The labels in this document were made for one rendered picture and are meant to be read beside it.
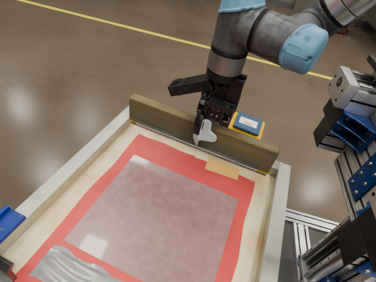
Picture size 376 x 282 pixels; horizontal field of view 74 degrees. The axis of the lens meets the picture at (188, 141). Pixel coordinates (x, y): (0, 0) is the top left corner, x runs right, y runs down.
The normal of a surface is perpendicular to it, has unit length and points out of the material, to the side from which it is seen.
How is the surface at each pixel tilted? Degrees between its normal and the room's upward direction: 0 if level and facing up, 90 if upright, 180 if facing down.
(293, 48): 77
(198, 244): 0
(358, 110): 90
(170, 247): 0
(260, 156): 90
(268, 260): 0
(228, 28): 90
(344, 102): 90
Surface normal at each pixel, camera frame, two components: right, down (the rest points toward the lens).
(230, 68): 0.11, 0.69
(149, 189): 0.15, -0.71
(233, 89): -0.37, 0.60
